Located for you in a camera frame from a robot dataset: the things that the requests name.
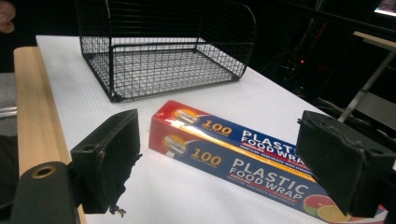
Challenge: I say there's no blue plastic wrap box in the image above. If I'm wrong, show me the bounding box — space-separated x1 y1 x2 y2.
148 99 389 224

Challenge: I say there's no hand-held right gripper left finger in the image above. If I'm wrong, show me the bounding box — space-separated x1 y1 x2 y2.
70 108 143 215

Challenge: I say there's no monitor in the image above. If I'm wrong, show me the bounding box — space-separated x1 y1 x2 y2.
374 0 396 17

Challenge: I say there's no light wooden board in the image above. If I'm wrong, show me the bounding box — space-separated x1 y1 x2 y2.
13 46 88 224

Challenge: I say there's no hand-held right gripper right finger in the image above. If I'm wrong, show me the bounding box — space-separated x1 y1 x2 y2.
295 109 396 218

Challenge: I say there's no black wire mesh basket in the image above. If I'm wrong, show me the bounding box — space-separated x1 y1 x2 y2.
75 0 258 104

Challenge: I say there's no metal stand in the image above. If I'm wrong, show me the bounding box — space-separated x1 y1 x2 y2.
337 30 396 124

